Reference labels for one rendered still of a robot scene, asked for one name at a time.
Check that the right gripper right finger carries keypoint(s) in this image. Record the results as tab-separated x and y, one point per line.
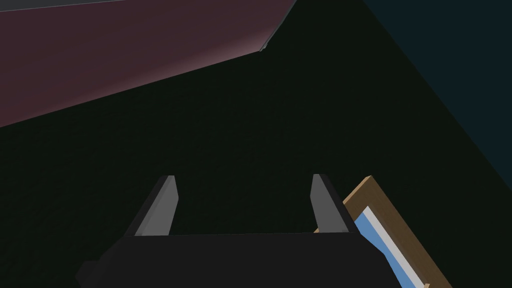
327	210

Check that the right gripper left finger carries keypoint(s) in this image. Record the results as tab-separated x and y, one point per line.
160	212

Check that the wooden framed blue picture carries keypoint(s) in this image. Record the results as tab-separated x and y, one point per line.
394	240

